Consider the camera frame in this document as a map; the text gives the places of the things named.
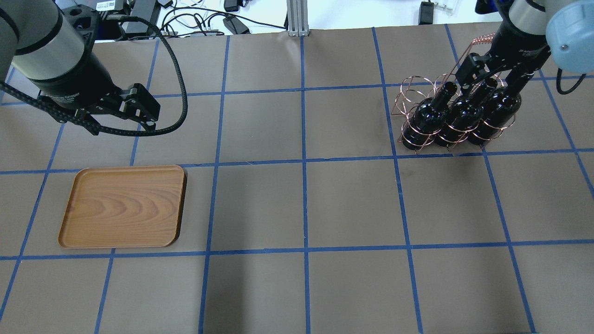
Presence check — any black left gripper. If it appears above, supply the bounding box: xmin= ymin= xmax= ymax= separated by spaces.
xmin=39 ymin=70 xmax=161 ymax=132

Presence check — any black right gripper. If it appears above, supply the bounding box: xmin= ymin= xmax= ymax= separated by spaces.
xmin=455 ymin=21 xmax=551 ymax=89

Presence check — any dark wine bottle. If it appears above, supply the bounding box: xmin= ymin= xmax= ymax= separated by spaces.
xmin=401 ymin=82 xmax=458 ymax=151
xmin=467 ymin=86 xmax=522 ymax=146
xmin=434 ymin=77 xmax=498 ymax=148

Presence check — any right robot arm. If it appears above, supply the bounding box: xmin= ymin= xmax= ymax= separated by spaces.
xmin=455 ymin=0 xmax=594 ymax=94

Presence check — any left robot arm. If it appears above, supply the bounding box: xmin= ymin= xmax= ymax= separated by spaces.
xmin=1 ymin=0 xmax=162 ymax=136

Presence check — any wooden tray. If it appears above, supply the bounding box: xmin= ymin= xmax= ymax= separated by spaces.
xmin=58 ymin=165 xmax=187 ymax=249

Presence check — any black power adapter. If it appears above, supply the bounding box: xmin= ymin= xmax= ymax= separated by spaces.
xmin=222 ymin=16 xmax=251 ymax=35

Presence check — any copper wire bottle basket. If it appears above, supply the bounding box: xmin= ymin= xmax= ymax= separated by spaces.
xmin=392 ymin=32 xmax=516 ymax=152

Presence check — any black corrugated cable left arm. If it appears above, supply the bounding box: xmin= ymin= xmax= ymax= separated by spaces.
xmin=0 ymin=16 xmax=188 ymax=137

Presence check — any aluminium frame post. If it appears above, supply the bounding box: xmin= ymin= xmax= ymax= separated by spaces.
xmin=286 ymin=0 xmax=310 ymax=37

